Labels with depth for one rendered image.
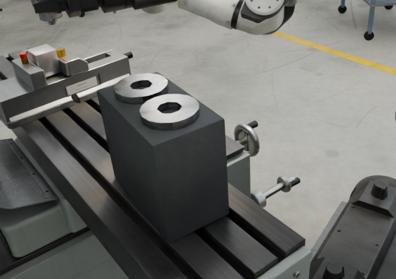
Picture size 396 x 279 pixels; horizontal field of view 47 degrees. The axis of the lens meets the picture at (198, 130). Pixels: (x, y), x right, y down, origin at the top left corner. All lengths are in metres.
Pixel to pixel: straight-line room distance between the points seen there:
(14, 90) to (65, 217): 0.34
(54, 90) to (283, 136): 1.81
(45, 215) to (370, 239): 0.81
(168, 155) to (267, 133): 2.16
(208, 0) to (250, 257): 0.53
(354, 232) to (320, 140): 1.47
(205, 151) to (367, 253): 0.69
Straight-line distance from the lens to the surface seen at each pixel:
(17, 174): 1.10
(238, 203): 0.80
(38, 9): 0.99
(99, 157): 0.96
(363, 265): 1.23
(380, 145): 2.75
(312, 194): 2.33
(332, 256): 1.23
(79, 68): 1.18
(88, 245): 1.13
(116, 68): 1.23
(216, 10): 0.97
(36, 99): 1.16
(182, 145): 0.64
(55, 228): 1.07
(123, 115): 0.70
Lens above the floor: 1.48
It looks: 32 degrees down
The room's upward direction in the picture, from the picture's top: 5 degrees counter-clockwise
